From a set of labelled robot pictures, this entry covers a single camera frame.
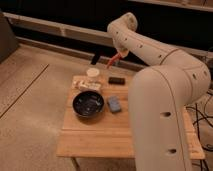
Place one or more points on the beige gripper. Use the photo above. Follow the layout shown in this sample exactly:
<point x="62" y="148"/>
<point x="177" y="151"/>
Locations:
<point x="122" y="51"/>

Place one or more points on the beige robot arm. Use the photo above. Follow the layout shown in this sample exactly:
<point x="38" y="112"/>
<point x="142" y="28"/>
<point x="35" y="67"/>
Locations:
<point x="157" y="95"/>

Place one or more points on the white ceramic cup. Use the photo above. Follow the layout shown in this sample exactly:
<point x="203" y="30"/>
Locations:
<point x="93" y="73"/>

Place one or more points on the black ceramic bowl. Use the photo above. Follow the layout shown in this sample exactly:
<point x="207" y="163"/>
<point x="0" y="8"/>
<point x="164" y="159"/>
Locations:
<point x="88" y="104"/>

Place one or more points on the black rectangular block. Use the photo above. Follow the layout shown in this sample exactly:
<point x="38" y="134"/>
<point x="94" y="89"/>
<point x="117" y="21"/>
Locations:
<point x="116" y="80"/>

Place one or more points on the blue sponge block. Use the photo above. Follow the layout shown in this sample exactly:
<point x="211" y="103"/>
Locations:
<point x="113" y="104"/>

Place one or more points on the clear plastic food package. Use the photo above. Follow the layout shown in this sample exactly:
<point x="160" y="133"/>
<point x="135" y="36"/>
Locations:
<point x="84" y="85"/>

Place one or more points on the wooden table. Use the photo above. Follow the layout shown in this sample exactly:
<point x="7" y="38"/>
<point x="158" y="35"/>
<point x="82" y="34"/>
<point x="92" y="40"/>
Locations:
<point x="107" y="135"/>

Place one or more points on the grey cabinet corner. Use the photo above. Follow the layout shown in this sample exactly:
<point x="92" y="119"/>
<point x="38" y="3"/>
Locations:
<point x="8" y="41"/>

